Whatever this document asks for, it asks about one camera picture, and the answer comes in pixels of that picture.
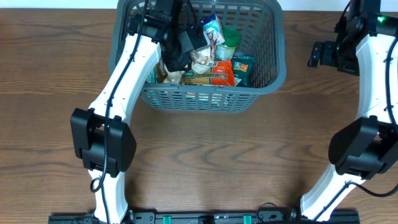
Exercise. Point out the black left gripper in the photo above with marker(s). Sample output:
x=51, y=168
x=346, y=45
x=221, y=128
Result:
x=179, y=61

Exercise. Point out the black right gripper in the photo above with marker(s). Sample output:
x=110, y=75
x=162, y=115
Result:
x=321, y=54

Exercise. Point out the beige snack bag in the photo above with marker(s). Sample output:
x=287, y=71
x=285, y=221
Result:
x=202, y=61

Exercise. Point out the Kleenex tissue multipack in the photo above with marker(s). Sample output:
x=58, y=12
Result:
x=213, y=28

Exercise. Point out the grey plastic lattice basket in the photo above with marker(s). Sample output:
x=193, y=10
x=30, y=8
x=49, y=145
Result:
x=260, y=25

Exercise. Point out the green lid jar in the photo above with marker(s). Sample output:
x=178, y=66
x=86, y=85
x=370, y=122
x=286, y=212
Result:
x=225, y=51

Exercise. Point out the red yellow spaghetti packet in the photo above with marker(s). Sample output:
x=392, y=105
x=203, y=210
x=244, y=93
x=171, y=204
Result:
x=221, y=73

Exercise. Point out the green white snack bag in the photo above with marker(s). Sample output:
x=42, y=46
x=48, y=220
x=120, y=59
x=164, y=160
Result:
x=243, y=69

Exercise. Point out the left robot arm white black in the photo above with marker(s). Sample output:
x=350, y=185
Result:
x=144, y=35

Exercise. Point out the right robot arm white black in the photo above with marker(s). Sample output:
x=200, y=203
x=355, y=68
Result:
x=366, y=46

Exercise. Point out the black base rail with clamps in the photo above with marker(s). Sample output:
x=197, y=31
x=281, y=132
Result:
x=262, y=215

